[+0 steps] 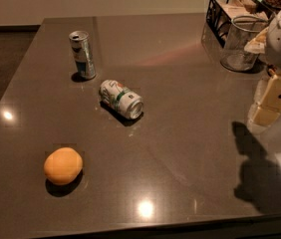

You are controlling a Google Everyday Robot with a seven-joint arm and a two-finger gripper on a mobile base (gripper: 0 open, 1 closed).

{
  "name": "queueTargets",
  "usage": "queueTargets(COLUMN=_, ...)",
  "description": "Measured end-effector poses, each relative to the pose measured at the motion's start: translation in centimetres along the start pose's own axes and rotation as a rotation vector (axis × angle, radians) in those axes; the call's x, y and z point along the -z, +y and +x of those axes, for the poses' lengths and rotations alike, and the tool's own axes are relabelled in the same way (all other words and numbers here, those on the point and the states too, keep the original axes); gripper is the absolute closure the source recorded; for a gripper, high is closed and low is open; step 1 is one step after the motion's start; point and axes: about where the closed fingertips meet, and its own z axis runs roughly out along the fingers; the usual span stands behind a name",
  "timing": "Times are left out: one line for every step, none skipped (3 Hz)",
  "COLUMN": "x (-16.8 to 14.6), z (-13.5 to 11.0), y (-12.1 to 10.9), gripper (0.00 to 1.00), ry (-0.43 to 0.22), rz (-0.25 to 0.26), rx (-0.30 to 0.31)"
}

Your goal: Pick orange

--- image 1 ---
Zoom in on orange fruit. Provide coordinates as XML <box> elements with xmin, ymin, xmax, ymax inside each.
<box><xmin>44</xmin><ymin>147</ymin><xmax>83</xmax><ymax>185</ymax></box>

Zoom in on white green soda can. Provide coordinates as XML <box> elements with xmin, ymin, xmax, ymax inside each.
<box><xmin>99</xmin><ymin>80</ymin><xmax>143</xmax><ymax>120</ymax></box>

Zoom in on tall silver blue can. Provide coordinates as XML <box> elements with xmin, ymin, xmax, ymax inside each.
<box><xmin>69</xmin><ymin>31</ymin><xmax>96</xmax><ymax>80</ymax></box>

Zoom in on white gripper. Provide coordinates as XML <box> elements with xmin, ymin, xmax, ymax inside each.
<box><xmin>247</xmin><ymin>10</ymin><xmax>281</xmax><ymax>134</ymax></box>

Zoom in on black wire basket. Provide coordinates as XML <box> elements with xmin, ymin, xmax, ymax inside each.
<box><xmin>206</xmin><ymin>0</ymin><xmax>272</xmax><ymax>47</ymax></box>

